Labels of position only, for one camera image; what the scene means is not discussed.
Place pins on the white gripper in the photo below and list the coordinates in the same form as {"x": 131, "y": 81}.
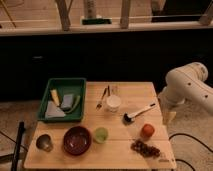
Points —
{"x": 168, "y": 99}

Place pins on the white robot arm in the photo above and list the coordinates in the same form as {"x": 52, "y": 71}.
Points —
{"x": 185, "y": 83}

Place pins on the white paper cup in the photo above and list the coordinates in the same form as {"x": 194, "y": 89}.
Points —
{"x": 113, "y": 103}

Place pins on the green plastic cup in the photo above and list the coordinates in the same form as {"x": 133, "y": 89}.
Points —
{"x": 100, "y": 135}

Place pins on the small metal cup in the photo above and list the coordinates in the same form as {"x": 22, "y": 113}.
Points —
{"x": 44, "y": 142}

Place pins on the bunch of dark grapes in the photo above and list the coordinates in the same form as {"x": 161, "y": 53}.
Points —
{"x": 144, "y": 149}

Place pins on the clear glass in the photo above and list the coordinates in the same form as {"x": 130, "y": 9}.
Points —
{"x": 114, "y": 90}

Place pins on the green bean pod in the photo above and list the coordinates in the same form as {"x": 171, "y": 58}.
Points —
{"x": 77, "y": 101}

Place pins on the dark red bowl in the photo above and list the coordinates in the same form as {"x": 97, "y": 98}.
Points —
{"x": 77, "y": 140}

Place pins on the grey sponge block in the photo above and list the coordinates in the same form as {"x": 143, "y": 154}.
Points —
{"x": 67, "y": 101}

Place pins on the green plastic tray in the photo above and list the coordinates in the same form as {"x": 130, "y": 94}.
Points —
{"x": 75, "y": 86}

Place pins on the grey folded cloth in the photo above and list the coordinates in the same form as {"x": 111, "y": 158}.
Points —
{"x": 52, "y": 111}

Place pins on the yellow corn piece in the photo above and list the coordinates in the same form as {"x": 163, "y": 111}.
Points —
{"x": 55, "y": 97}

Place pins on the black pole stand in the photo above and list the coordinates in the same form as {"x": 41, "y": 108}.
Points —
{"x": 18, "y": 141}

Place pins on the white handled black brush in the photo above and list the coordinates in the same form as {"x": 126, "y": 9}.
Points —
{"x": 129, "y": 117}

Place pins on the green base white post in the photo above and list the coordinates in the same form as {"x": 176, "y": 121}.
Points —
{"x": 90, "y": 15}

